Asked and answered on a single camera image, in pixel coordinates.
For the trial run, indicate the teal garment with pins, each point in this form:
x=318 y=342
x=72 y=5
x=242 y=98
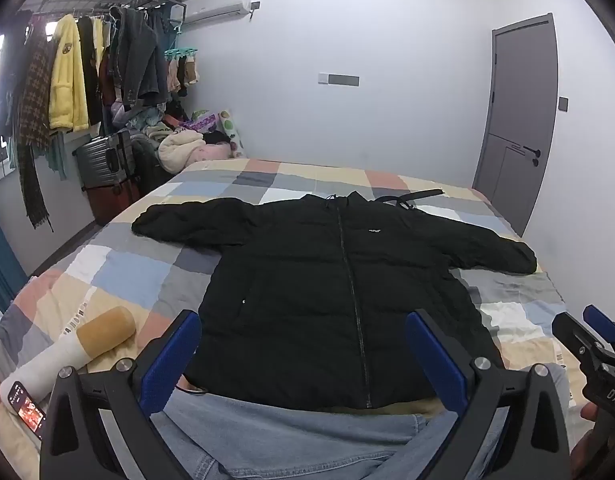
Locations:
x=55 y=152

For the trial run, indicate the person's blue jeans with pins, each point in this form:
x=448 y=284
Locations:
x=307 y=440

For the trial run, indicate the houndstooth coat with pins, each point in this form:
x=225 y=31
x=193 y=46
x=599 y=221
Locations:
x=32 y=110

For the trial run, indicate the white and yellow plush pillow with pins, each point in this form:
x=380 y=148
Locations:
x=52 y=355

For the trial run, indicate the dark denim jacket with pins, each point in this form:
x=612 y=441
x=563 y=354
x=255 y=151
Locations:
x=140 y=60

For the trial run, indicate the grey door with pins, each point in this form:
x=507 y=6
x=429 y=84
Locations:
x=520 y=110

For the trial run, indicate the smartphone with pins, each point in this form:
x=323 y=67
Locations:
x=27 y=410

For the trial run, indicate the checkered bed sheet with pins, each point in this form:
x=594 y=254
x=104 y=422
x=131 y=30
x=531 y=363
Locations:
x=137 y=270

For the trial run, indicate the blue curtain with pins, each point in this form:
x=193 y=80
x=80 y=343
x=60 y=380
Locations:
x=0 y=255

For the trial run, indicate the cream fleece blanket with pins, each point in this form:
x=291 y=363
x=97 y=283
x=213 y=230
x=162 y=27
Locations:
x=180 y=150

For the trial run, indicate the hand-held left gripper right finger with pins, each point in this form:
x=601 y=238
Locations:
x=437 y=362

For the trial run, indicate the white air conditioner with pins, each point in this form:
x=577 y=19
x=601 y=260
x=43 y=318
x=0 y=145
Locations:
x=212 y=9

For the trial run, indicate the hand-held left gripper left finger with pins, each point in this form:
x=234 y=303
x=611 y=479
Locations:
x=171 y=362

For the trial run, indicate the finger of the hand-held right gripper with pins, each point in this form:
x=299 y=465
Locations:
x=603 y=324
x=571 y=334

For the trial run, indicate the yellow fleece jacket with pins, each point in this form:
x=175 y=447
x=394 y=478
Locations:
x=67 y=75

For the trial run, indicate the grey suitcase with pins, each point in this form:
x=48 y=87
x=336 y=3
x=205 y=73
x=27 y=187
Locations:
x=102 y=157

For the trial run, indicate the pile of clothes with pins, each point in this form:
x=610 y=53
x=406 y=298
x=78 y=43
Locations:
x=147 y=120

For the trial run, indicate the polka dot pillow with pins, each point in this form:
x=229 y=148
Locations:
x=232 y=130

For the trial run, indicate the black bag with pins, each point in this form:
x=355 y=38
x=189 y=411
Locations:
x=150 y=167

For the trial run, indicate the black hanging garment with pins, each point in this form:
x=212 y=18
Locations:
x=90 y=70

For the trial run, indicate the grey wall panel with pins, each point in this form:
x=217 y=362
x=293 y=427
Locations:
x=340 y=79

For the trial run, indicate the red suitcase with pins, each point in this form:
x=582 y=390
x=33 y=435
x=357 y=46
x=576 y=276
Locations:
x=112 y=205

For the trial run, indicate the purple package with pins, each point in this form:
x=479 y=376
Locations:
x=200 y=121

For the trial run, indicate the pink cloth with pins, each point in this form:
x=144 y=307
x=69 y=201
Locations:
x=212 y=152

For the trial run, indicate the black puffer jacket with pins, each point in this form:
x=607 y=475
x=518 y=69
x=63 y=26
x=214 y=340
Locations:
x=307 y=280

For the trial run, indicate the dark wall switch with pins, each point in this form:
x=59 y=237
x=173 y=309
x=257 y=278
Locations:
x=563 y=103

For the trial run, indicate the person's right hand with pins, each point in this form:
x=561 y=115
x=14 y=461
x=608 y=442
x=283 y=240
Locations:
x=583 y=452

